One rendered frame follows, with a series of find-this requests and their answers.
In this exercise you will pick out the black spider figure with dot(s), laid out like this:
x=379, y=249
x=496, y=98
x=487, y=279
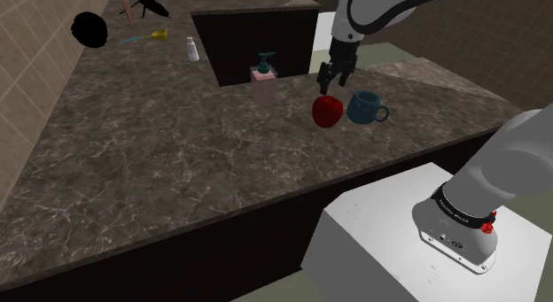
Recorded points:
x=154, y=6

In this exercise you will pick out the red apple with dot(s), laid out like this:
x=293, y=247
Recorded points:
x=327, y=111

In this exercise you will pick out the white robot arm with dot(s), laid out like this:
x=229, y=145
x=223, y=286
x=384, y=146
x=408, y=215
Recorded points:
x=501, y=163

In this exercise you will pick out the pink soap dispenser teal pump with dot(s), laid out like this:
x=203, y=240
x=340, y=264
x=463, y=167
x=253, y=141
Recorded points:
x=264, y=83

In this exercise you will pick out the white salt shaker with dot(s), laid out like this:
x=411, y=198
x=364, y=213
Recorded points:
x=192, y=52

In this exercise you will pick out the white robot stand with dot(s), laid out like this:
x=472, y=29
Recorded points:
x=371, y=232

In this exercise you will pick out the blue mug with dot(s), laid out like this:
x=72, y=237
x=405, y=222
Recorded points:
x=362, y=109

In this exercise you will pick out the pink pointed object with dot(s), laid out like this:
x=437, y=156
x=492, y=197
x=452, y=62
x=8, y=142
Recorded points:
x=126, y=5

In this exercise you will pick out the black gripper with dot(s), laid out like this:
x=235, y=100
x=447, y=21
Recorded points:
x=344, y=53

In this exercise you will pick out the black round object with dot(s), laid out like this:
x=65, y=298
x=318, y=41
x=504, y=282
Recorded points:
x=89, y=30

